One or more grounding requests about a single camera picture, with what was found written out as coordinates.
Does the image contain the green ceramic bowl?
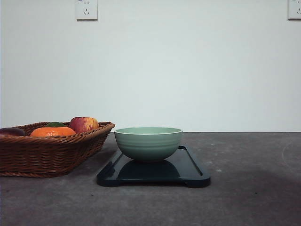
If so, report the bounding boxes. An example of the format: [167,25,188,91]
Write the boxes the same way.
[114,127,183,161]

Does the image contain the brown wicker basket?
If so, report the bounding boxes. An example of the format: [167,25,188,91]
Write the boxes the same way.
[0,121,115,178]

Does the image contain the black rectangular tray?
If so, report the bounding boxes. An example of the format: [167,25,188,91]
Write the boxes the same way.
[97,145,211,187]

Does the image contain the red yellow apple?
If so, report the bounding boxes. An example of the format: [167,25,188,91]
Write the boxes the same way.
[69,117,99,133]

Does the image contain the orange tangerine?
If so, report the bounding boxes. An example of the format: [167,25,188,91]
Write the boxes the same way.
[30,127,76,137]

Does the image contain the dark green fruit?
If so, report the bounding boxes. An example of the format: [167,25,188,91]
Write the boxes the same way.
[46,122,66,127]

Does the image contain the dark purple fruit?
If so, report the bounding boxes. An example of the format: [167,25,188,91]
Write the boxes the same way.
[0,128,25,136]

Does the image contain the white wall socket left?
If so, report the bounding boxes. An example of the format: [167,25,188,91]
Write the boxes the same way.
[75,0,98,22]

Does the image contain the white wall socket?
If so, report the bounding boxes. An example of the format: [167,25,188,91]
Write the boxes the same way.
[75,0,98,22]
[287,0,301,19]

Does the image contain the white wall socket right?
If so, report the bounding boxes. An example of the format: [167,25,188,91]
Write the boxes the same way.
[287,0,301,19]

